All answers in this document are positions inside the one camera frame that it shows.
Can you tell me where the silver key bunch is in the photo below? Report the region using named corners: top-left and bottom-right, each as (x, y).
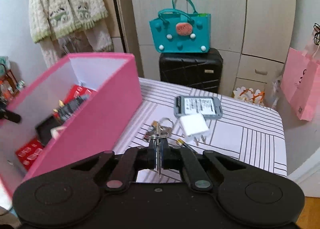
top-left (144, 117), bottom-right (177, 177)

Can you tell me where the white charger plug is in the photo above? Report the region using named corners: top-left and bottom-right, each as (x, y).
top-left (179, 113), bottom-right (209, 143)

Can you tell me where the grey portable wifi router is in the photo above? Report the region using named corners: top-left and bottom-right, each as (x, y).
top-left (174, 96), bottom-right (223, 120)

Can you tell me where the pink cardboard box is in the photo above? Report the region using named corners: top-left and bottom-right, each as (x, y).
top-left (1, 52), bottom-right (142, 195)

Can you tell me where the small aa battery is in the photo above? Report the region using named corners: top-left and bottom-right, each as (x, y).
top-left (176, 139), bottom-right (197, 154)

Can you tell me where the striped white tablecloth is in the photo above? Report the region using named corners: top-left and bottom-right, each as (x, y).
top-left (112, 77), bottom-right (288, 184)

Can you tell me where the black suitcase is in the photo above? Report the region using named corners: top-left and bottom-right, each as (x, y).
top-left (159, 49), bottom-right (223, 93)

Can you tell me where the teal felt handbag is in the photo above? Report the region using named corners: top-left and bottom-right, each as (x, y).
top-left (149, 0), bottom-right (211, 53)

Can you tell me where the pink paper shopping bag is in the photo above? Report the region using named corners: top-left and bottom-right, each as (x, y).
top-left (280, 23), bottom-right (319, 121)

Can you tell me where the beige wardrobe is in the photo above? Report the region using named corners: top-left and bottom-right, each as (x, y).
top-left (117, 0), bottom-right (296, 95)

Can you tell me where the cream knitted cardigan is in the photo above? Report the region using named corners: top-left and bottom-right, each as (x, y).
top-left (29, 0), bottom-right (114, 67)

